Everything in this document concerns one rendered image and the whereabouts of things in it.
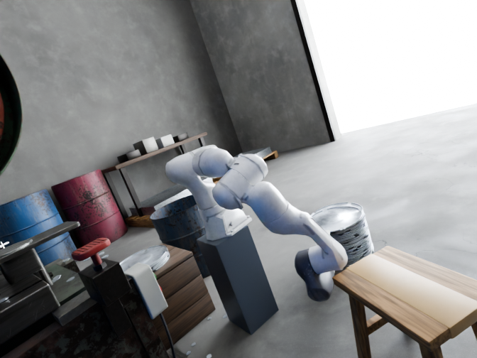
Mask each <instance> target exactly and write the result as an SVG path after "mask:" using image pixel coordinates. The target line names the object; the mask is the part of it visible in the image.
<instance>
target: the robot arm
mask: <svg viewBox="0 0 477 358"><path fill-rule="evenodd" d="M165 173H166V175H167V177H168V178H169V180H171V181H172V182H173V183H177V184H180V185H182V186H184V187H185V188H187V189H188V190H189V191H190V192H191V193H192V195H193V197H194V199H195V201H196V203H197V206H198V208H199V209H198V210H199V214H200V217H201V218H202V221H203V223H204V227H205V229H206V235H207V239H208V240H211V241H214V240H218V239H222V238H225V237H230V236H233V235H234V234H235V233H237V231H239V230H240V229H242V228H243V227H244V226H246V225H247V224H248V223H249V222H250V221H252V218H251V217H250V216H249V215H248V216H246V215H245V214H244V212H243V211H242V209H243V205H242V203H243V204H246V205H248V206H249V207H251V208H252V210H253V211H254V212H255V214H256V215H257V217H258V218H259V220H260V221H261V222H262V223H263V225H264V226H265V227H266V228H267V229H269V230H270V231H271V232H272V233H274V234H281V235H289V234H298V235H305V236H308V237H311V238H312V239H313V240H314V241H315V242H316V243H317V244H318V245H316V246H313V247H310V248H308V249H303V250H300V251H298V252H297V254H296V256H295V269H296V272H297V274H298V275H299V276H300V277H301V278H302V279H303V280H304V281H305V283H306V285H307V294H308V296H309V297H310V298H311V299H312V300H314V301H317V302H322V301H326V300H328V299H329V298H330V296H331V293H332V291H333V286H334V282H333V279H332V278H333V276H334V273H335V271H339V270H343V268H344V267H345V265H346V264H347V261H348V256H347V255H346V251H345V249H344V248H343V246H342V245H341V244H340V243H338V241H336V240H335V239H333V238H332V237H331V236H330V229H328V230H324V229H323V228H322V227H321V226H320V225H319V224H318V223H317V222H316V221H315V220H314V219H313V218H312V217H311V216H310V215H309V214H308V213H306V212H301V211H299V210H298V209H297V208H295V207H293V206H292V205H291V204H290V203H289V202H288V201H287V200H285V198H284V197H283V196H282V195H281V193H280V192H279V190H278V189H276V188H275V187H274V186H273V185H272V184H271V183H269V182H265V181H262V179H264V178H265V176H266V175H267V173H268V168H267V165H266V163H265V162H264V160H263V159H262V158H261V157H259V156H257V155H254V154H245V155H243V154H239V155H238V158H233V157H232V156H231V155H230V154H229V153H228V152H227V151H225V150H222V149H220V148H217V147H216V146H215V145H210V146H203V147H201V148H198V149H196V150H193V151H190V152H188V153H185V154H182V155H180V156H177V157H175V158H173V159H172V160H171V161H169V162H167V164H166V166H165ZM200 176H202V177H205V178H220V177H222V176H223V177H222V178H221V179H220V180H219V181H218V183H217V184H214V183H213V182H209V181H202V180H201V178H200ZM261 181H262V182H261Z"/></svg>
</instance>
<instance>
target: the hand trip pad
mask: <svg viewBox="0 0 477 358"><path fill-rule="evenodd" d="M110 243H111V242H110V241H109V239H107V238H99V239H96V240H94V241H93V242H90V243H88V244H86V245H84V246H83V247H81V248H79V249H77V250H76V251H73V252H72V254H71V255H72V258H73V259H74V260H76V261H83V260H85V259H88V258H89V257H91V259H92V261H93V263H94V265H95V266H98V265H100V264H101V263H102V260H101V258H100V256H99V254H98V252H100V251H101V250H103V249H105V248H107V247H108V246H109V245H110Z"/></svg>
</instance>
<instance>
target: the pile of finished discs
mask: <svg viewBox="0 0 477 358"><path fill-rule="evenodd" d="M169 258H170V254H169V252H168V249H167V247H166V246H164V245H157V246H151V247H148V249H147V251H145V250H144V249H143V250H141V251H139V252H136V253H135V254H133V255H131V256H129V257H128V258H126V259H124V260H123V261H122V262H121V263H120V265H121V267H122V269H123V271H126V270H127V269H129V268H131V267H132V266H133V265H135V264H137V263H141V264H147V265H149V266H150V267H151V269H152V271H154V272H156V271H157V270H158V269H159V268H161V267H162V266H163V265H164V264H165V263H166V262H167V261H168V259H169Z"/></svg>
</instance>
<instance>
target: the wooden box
mask: <svg viewBox="0 0 477 358"><path fill-rule="evenodd" d="M159 245H164V246H166V247H167V249H168V252H169V254H170V258H169V259H168V261H167V262H166V263H165V264H164V265H163V266H162V267H161V268H159V269H158V270H157V271H156V272H154V271H153V273H154V274H155V276H156V278H157V279H156V281H157V282H158V285H159V286H160V287H161V288H162V293H163V295H164V298H165V300H166V302H167V304H168V307H167V308H166V309H164V311H163V312H162V314H163V317H164V319H165V322H166V325H167V327H168V330H169V333H170V336H171V339H172V343H173V344H175V343H176V342H177V341H179V340H180V339H181V338H182V337H184V336H185V335H186V334H187V333H188V332H189V331H190V330H191V329H192V328H194V327H195V326H196V325H198V324H199V323H200V322H201V321H202V320H203V319H205V318H206V316H208V315H209V314H210V313H211V312H213V311H214V310H215V309H216V308H215V307H214V304H213V302H212V299H211V296H210V294H209V292H208V290H207V287H206V285H205V282H204V280H203V278H202V275H201V273H200V271H199V268H198V265H197V263H196V261H195V259H194V256H193V253H192V252H191V251H187V250H184V249H180V248H177V247H174V246H170V245H167V244H163V243H162V244H159ZM151 320H152V321H153V324H154V325H155V328H156V330H157V332H158V334H159V336H160V338H161V340H162V343H163V345H164V347H165V349H166V351H167V350H168V349H170V348H171V346H170V343H169V339H168V336H167V333H166V331H165V328H164V325H163V322H162V320H161V318H160V316H159V315H158V316H157V317H155V318H154V319H151Z"/></svg>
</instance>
